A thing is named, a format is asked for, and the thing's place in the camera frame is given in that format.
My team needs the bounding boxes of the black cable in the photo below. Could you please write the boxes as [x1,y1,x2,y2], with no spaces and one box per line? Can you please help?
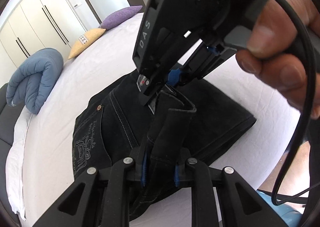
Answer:
[199,0,318,206]

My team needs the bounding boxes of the white bed sheet mattress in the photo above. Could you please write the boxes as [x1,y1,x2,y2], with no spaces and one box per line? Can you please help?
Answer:
[6,14,299,226]

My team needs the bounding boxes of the yellow cushion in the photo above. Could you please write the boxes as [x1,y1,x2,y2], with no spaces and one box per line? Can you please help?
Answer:
[68,28,106,60]

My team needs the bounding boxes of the blue folded duvet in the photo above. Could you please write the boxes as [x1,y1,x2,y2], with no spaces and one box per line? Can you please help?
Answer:
[6,48,63,115]

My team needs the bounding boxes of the cream wardrobe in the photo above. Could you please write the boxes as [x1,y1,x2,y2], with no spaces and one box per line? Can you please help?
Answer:
[1,0,86,83]

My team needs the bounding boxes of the purple cushion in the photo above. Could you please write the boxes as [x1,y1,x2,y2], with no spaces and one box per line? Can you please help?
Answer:
[99,6,143,30]

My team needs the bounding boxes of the black denim pants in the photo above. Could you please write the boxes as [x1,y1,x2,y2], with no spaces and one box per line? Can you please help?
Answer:
[72,71,256,220]

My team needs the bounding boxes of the right hand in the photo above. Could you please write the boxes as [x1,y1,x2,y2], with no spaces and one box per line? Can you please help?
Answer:
[236,0,319,120]

